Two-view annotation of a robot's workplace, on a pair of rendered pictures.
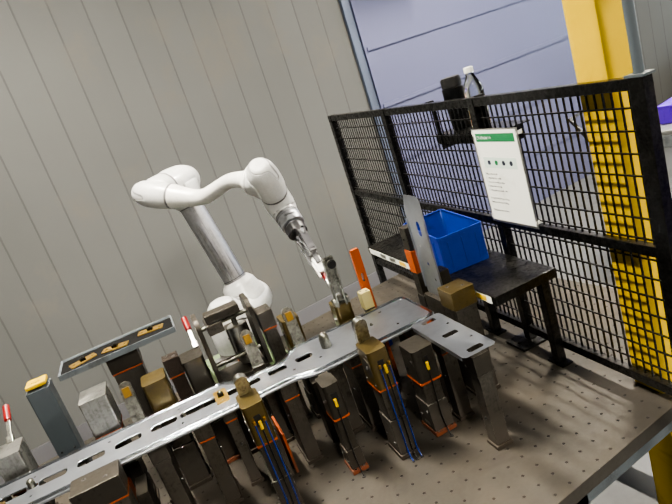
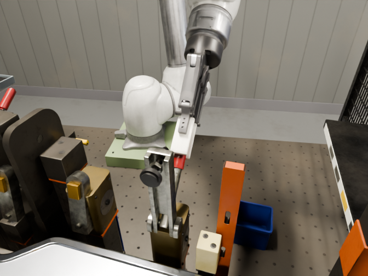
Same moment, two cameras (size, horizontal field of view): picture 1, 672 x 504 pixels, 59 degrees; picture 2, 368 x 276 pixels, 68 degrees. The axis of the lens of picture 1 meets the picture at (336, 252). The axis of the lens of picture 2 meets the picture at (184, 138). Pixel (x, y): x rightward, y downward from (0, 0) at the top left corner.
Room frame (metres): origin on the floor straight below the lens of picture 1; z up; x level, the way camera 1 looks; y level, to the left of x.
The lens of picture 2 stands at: (1.58, -0.15, 1.44)
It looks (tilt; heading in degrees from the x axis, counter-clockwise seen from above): 34 degrees down; 32
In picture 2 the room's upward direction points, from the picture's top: straight up
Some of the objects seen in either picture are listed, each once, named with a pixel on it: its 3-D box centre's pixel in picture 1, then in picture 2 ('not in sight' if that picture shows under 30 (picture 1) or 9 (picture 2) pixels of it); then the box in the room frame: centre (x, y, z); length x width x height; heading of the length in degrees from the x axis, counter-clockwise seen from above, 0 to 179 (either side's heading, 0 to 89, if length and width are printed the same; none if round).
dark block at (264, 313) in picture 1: (282, 363); (83, 217); (1.82, 0.29, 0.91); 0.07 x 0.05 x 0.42; 16
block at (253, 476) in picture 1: (239, 438); not in sight; (1.56, 0.45, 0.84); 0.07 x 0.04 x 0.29; 16
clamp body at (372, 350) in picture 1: (390, 400); not in sight; (1.45, -0.01, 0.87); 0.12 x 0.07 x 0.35; 16
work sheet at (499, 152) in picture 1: (506, 176); not in sight; (1.74, -0.56, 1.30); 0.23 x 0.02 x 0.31; 16
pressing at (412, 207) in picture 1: (422, 246); not in sight; (1.74, -0.26, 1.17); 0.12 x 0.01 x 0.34; 16
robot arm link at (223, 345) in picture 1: (229, 322); (144, 103); (2.34, 0.52, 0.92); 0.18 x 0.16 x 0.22; 153
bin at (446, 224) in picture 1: (444, 239); not in sight; (1.96, -0.37, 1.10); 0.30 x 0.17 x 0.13; 11
